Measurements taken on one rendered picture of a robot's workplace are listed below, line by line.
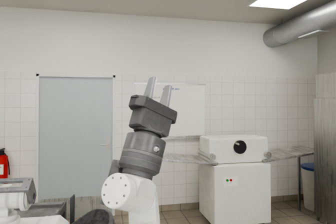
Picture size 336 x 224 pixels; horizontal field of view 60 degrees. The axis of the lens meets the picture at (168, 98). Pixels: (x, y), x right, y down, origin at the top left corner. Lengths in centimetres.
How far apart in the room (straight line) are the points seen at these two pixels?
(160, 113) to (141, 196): 18
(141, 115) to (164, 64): 394
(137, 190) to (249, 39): 465
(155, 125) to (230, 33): 441
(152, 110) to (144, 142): 8
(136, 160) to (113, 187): 7
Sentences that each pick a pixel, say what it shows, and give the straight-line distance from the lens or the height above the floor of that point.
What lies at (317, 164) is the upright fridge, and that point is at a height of 85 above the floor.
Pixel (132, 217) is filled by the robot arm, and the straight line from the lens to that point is 67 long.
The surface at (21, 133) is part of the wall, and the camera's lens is 456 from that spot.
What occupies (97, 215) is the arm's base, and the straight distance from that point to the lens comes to 80.
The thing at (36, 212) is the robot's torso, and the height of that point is 136.
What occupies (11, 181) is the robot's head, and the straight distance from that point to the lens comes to 78.
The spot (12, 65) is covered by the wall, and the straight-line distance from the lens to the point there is 460.
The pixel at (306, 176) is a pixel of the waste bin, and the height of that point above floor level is 51.
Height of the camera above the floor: 167
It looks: 1 degrees up
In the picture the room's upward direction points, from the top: straight up
